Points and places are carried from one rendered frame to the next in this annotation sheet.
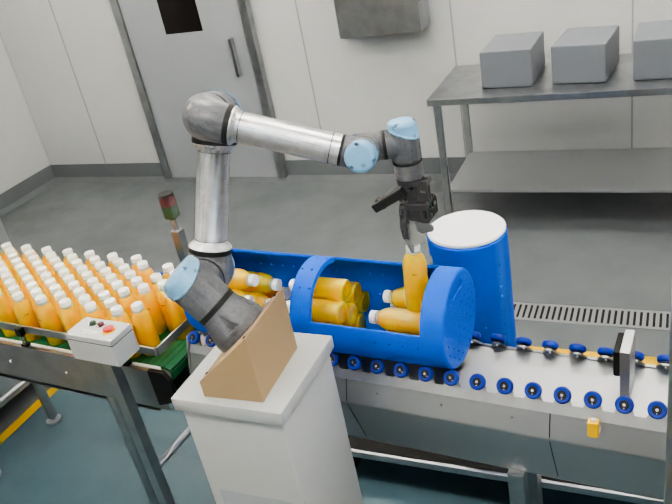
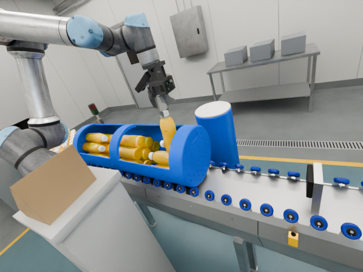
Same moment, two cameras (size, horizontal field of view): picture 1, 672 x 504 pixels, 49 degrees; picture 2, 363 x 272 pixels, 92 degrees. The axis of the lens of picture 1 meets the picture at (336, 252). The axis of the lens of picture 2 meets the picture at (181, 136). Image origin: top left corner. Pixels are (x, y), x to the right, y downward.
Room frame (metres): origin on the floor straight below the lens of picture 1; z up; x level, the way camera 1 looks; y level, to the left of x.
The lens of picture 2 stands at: (1.05, -0.33, 1.58)
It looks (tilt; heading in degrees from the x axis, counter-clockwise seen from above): 29 degrees down; 7
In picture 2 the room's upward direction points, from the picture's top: 18 degrees counter-clockwise
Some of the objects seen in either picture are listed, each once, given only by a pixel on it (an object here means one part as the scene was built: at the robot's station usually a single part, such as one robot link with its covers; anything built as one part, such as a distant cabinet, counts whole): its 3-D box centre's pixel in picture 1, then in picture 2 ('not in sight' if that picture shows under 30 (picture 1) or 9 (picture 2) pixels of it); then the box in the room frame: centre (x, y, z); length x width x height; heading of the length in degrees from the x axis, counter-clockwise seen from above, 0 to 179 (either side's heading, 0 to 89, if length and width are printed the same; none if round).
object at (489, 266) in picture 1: (477, 330); (221, 154); (2.34, -0.47, 0.59); 0.28 x 0.28 x 0.88
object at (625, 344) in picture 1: (624, 365); (313, 188); (1.48, -0.66, 1.00); 0.10 x 0.04 x 0.15; 148
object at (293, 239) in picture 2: (595, 420); (293, 231); (1.39, -0.55, 0.92); 0.08 x 0.03 x 0.05; 148
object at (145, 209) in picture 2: not in sight; (142, 205); (2.21, 0.37, 0.31); 0.06 x 0.06 x 0.63; 58
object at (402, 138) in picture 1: (403, 141); (139, 33); (1.75, -0.22, 1.62); 0.09 x 0.08 x 0.11; 81
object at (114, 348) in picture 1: (102, 341); not in sight; (2.05, 0.79, 1.05); 0.20 x 0.10 x 0.10; 58
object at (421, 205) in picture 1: (415, 198); (158, 79); (1.75, -0.23, 1.46); 0.09 x 0.08 x 0.12; 58
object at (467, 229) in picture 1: (466, 228); (212, 109); (2.34, -0.47, 1.03); 0.28 x 0.28 x 0.01
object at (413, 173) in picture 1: (409, 169); (149, 57); (1.75, -0.23, 1.54); 0.08 x 0.08 x 0.05
